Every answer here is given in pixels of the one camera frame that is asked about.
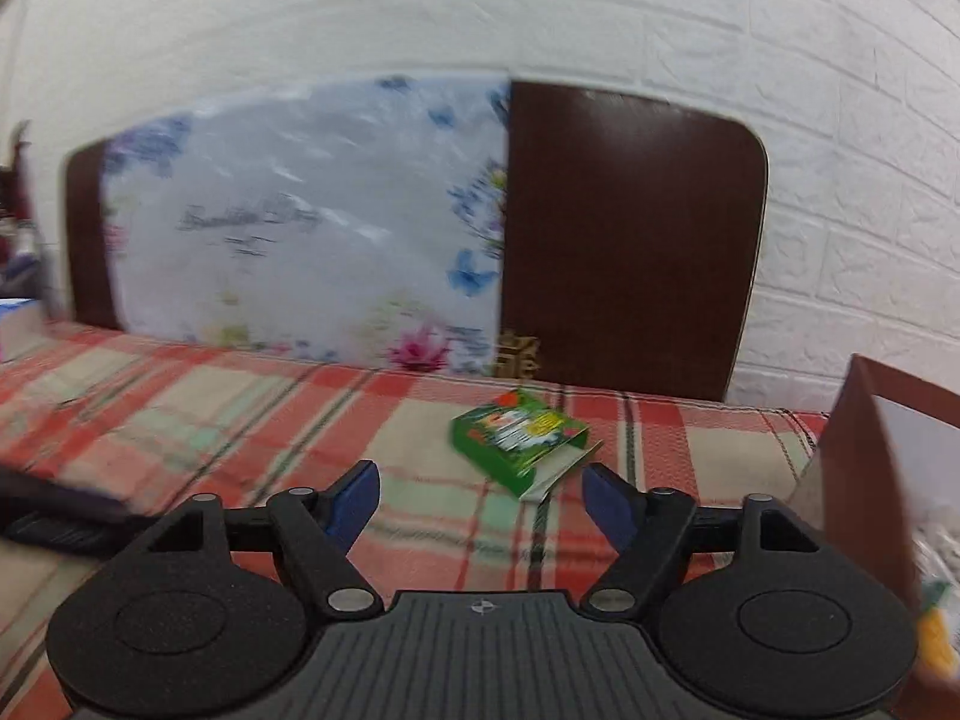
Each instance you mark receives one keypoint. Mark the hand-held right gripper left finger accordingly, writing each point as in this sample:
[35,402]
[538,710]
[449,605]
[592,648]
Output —
[352,504]

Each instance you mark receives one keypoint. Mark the brown box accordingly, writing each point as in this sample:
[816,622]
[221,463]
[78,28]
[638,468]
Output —
[855,480]

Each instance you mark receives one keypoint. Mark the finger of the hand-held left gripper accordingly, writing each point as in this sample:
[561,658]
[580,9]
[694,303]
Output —
[60,493]
[60,535]

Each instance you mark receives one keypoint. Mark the red feather decoration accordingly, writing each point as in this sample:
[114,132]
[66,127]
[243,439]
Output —
[19,165]

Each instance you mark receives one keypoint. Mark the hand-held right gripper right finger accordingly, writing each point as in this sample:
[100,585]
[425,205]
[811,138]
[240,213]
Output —
[607,508]

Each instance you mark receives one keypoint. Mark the plaid woven bed mat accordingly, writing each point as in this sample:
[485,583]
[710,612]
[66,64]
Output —
[225,405]

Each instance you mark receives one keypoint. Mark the floral plastic-wrapped bedding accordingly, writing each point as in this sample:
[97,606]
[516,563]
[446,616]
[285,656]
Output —
[315,255]

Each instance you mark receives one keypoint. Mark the brown wooden headboard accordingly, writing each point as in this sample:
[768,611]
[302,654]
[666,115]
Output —
[622,240]

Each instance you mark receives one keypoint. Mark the yellow packet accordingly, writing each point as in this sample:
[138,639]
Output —
[937,634]

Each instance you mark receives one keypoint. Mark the green printed box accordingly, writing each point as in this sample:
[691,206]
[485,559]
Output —
[510,435]

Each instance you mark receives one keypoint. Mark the blue and white tissue pack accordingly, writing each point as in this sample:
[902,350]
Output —
[15,326]

